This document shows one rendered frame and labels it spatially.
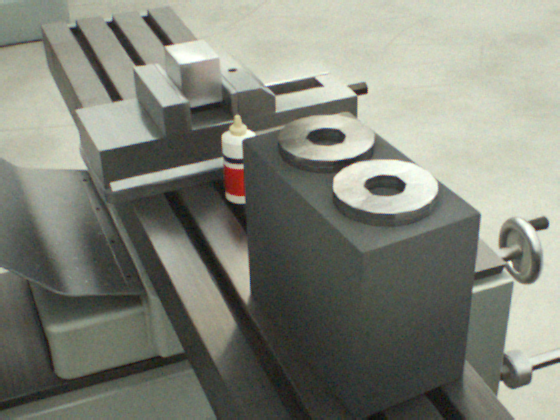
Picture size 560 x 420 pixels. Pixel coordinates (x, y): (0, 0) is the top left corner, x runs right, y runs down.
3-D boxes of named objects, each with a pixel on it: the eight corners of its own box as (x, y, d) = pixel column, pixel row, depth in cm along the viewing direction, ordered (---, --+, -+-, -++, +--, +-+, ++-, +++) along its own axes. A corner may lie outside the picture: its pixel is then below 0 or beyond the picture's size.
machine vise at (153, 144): (316, 101, 139) (315, 29, 133) (363, 146, 128) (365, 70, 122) (78, 151, 127) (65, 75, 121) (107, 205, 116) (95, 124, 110)
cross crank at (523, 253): (519, 254, 170) (527, 198, 163) (557, 291, 161) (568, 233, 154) (440, 276, 165) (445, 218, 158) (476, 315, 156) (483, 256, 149)
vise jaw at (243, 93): (240, 74, 130) (239, 47, 128) (276, 112, 121) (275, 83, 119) (199, 83, 128) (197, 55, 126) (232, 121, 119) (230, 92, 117)
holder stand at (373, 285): (346, 261, 107) (349, 97, 95) (465, 377, 91) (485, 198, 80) (248, 294, 102) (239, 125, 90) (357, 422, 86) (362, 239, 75)
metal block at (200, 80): (206, 82, 125) (203, 39, 121) (222, 101, 120) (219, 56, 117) (168, 90, 123) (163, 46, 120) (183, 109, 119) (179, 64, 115)
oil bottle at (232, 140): (251, 184, 120) (247, 105, 114) (263, 200, 117) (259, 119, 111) (221, 191, 119) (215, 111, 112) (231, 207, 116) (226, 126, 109)
